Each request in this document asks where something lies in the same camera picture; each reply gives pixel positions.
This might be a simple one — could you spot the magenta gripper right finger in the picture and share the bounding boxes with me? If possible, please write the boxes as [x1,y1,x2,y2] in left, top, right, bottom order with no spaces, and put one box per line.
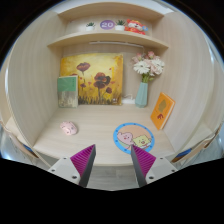
[131,145,156,187]

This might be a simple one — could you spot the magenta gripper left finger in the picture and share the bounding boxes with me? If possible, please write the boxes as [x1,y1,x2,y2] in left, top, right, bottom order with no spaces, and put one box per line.
[70,145,96,187]

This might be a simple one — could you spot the round cartoon mouse pad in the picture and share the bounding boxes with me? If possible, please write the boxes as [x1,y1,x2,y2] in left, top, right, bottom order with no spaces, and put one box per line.
[113,123,155,154]

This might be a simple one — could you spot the orange book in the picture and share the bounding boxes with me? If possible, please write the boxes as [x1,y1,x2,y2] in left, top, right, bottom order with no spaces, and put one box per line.
[150,92,175,130]

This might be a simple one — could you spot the white power adapter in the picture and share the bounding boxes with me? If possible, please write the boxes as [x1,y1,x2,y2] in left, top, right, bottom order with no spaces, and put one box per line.
[122,95,135,104]

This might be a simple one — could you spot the teal flower vase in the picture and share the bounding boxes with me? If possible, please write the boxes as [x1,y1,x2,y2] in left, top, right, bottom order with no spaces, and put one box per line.
[135,82,148,108]

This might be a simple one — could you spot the green book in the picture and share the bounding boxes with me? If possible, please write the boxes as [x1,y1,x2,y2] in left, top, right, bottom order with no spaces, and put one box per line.
[57,75,78,108]

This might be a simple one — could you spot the yellow poppy flower painting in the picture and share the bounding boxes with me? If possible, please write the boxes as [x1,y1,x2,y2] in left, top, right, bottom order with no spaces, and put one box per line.
[60,53,123,105]

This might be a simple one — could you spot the wooden desk shelf unit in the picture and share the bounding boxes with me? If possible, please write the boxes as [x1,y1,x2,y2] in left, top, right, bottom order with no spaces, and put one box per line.
[0,0,224,166]

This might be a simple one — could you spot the pink white flower bouquet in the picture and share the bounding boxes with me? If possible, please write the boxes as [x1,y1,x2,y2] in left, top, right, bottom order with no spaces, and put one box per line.
[132,51,165,83]

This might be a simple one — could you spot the left small potted plant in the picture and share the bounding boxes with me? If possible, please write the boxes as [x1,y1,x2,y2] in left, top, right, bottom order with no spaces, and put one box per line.
[86,22,95,31]

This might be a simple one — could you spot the small potted plant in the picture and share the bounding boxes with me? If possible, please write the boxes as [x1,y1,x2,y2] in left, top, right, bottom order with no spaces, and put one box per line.
[115,20,125,31]
[86,22,95,31]

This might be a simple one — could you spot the red plush toy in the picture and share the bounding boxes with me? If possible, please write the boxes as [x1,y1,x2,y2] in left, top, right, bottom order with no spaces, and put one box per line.
[125,19,148,34]

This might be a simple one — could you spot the right small potted plant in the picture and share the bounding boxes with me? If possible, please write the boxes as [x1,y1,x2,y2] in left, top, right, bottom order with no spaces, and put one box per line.
[115,20,125,31]

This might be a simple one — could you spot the purple round number sign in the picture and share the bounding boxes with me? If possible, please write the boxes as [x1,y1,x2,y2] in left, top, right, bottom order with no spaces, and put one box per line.
[100,20,115,30]

